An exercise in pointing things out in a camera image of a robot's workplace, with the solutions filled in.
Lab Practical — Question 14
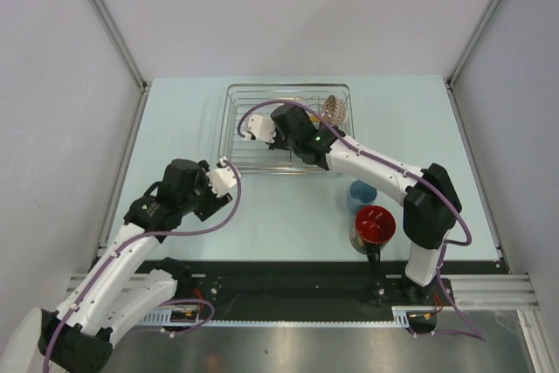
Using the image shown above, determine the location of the red patterned small bowl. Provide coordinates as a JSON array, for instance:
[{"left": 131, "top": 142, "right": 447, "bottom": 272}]
[{"left": 321, "top": 95, "right": 348, "bottom": 128}]

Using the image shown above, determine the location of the metal wire dish rack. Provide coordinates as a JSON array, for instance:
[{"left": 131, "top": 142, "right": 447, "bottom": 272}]
[{"left": 218, "top": 83, "right": 354, "bottom": 175}]

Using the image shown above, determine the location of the blue ceramic cup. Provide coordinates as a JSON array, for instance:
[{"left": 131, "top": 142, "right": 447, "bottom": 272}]
[{"left": 347, "top": 180, "right": 378, "bottom": 215}]

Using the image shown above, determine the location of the red black mug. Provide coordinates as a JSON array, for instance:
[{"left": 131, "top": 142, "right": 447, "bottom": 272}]
[{"left": 349, "top": 205, "right": 397, "bottom": 269}]

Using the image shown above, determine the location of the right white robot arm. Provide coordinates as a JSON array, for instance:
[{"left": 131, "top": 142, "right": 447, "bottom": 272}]
[{"left": 251, "top": 103, "right": 462, "bottom": 304}]

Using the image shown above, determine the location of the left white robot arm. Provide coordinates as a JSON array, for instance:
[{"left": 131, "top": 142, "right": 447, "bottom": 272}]
[{"left": 38, "top": 158, "right": 242, "bottom": 372}]

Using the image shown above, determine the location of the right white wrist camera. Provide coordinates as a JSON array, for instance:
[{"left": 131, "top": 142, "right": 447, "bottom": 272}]
[{"left": 243, "top": 114, "right": 276, "bottom": 143}]

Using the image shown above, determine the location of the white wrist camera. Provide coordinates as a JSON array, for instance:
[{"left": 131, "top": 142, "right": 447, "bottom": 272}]
[
  {"left": 243, "top": 114, "right": 276, "bottom": 143},
  {"left": 206, "top": 157, "right": 242, "bottom": 197}
]

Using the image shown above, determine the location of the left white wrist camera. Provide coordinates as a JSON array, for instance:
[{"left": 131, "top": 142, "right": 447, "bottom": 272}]
[{"left": 206, "top": 157, "right": 242, "bottom": 197}]

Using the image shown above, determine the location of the white slotted cable duct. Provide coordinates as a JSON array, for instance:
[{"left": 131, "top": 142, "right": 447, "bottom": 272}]
[{"left": 137, "top": 308, "right": 410, "bottom": 328}]

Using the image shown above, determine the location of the left aluminium frame post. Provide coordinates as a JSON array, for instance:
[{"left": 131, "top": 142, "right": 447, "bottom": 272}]
[{"left": 88, "top": 0, "right": 147, "bottom": 92}]

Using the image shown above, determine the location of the aluminium frame post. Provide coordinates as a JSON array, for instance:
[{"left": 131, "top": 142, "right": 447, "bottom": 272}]
[
  {"left": 445, "top": 0, "right": 505, "bottom": 89},
  {"left": 88, "top": 0, "right": 147, "bottom": 92}
]

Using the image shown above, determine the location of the aluminium extrusion rail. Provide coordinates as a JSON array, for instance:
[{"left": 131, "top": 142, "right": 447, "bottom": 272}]
[{"left": 447, "top": 274, "right": 539, "bottom": 311}]

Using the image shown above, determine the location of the right aluminium frame post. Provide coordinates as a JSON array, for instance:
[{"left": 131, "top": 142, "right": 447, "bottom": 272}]
[{"left": 445, "top": 0, "right": 505, "bottom": 89}]

